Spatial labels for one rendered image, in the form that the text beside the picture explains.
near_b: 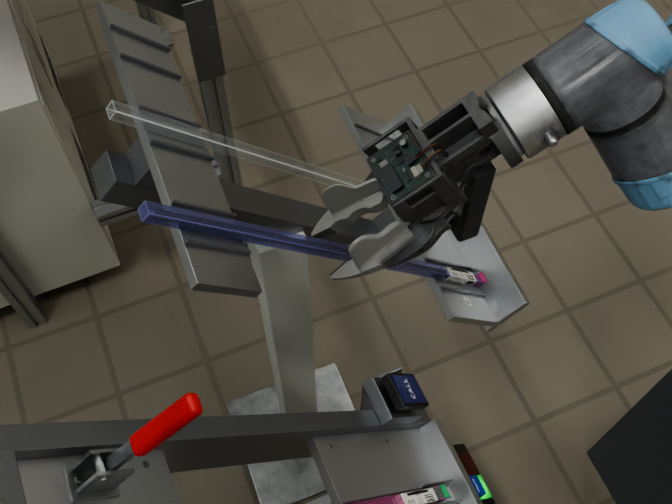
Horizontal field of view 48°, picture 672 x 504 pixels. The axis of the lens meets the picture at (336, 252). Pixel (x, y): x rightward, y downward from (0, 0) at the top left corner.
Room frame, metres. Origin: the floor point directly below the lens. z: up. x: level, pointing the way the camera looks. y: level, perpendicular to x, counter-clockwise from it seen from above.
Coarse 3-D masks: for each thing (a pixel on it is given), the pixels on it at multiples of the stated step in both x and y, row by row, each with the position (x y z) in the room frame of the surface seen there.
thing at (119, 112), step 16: (112, 112) 0.43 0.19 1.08; (128, 112) 0.43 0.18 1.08; (144, 112) 0.44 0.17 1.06; (144, 128) 0.43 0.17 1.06; (160, 128) 0.44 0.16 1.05; (176, 128) 0.44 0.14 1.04; (192, 128) 0.46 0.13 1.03; (208, 144) 0.45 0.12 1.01; (224, 144) 0.46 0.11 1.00; (240, 144) 0.47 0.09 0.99; (256, 160) 0.47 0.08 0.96; (272, 160) 0.47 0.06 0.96; (288, 160) 0.49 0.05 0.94; (304, 176) 0.48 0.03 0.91; (320, 176) 0.49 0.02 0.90; (336, 176) 0.50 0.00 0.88
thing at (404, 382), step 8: (392, 376) 0.30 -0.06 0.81; (400, 376) 0.30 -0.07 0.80; (408, 376) 0.31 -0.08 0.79; (400, 384) 0.29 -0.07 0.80; (408, 384) 0.29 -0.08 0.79; (416, 384) 0.30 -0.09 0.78; (400, 392) 0.28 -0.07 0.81; (408, 392) 0.28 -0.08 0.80; (416, 392) 0.29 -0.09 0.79; (408, 400) 0.27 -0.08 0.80; (416, 400) 0.28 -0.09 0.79; (424, 400) 0.28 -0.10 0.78
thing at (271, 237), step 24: (144, 216) 0.32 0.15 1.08; (168, 216) 0.33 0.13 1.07; (192, 216) 0.34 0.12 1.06; (216, 216) 0.35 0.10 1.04; (240, 240) 0.35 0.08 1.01; (264, 240) 0.35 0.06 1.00; (288, 240) 0.36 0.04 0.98; (312, 240) 0.38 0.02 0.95; (408, 264) 0.41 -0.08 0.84; (432, 264) 0.44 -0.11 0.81
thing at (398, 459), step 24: (384, 432) 0.25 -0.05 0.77; (408, 432) 0.26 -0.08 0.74; (312, 456) 0.20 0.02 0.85; (336, 456) 0.20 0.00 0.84; (360, 456) 0.21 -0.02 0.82; (384, 456) 0.22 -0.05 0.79; (408, 456) 0.23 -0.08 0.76; (432, 456) 0.24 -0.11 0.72; (336, 480) 0.18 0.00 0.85; (360, 480) 0.18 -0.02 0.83; (384, 480) 0.19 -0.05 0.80; (408, 480) 0.20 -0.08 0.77; (432, 480) 0.20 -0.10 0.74
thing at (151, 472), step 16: (32, 464) 0.13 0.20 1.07; (48, 464) 0.14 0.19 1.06; (128, 464) 0.15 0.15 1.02; (144, 464) 0.15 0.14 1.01; (160, 464) 0.15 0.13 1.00; (32, 480) 0.12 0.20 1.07; (48, 480) 0.13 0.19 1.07; (64, 480) 0.13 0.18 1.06; (128, 480) 0.14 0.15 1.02; (144, 480) 0.14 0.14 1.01; (160, 480) 0.14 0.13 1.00; (32, 496) 0.11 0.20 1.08; (48, 496) 0.11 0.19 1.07; (64, 496) 0.12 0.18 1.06; (128, 496) 0.12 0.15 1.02; (144, 496) 0.13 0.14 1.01; (160, 496) 0.13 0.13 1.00; (176, 496) 0.13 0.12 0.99
